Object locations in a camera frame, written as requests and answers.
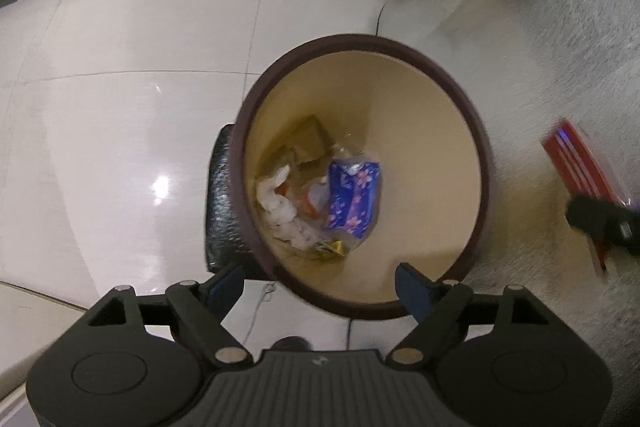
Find brown cardboard piece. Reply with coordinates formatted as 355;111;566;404
265;114;337;180

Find red striped packet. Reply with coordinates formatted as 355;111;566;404
542;119;632;279

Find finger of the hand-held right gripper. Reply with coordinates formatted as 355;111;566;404
565;195;640;258

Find crumpled white tissue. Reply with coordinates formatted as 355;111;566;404
256;166;322;251

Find black textured bag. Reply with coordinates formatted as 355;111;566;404
204;122;275;282

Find dark rounded object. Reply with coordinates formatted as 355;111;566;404
271;335;312;354

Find brown rimmed beige trash bin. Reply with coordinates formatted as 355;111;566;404
232;34;497;321

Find silver foil mat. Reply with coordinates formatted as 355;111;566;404
347;0;640;413

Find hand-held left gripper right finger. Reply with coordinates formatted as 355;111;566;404
385;262;552;366

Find blue floral plastic packet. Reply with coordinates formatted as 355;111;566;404
322;158;382;242

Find gold foil wrapper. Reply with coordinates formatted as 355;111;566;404
314;239;347;261

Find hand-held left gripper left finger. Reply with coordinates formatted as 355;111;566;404
86;264;253;366

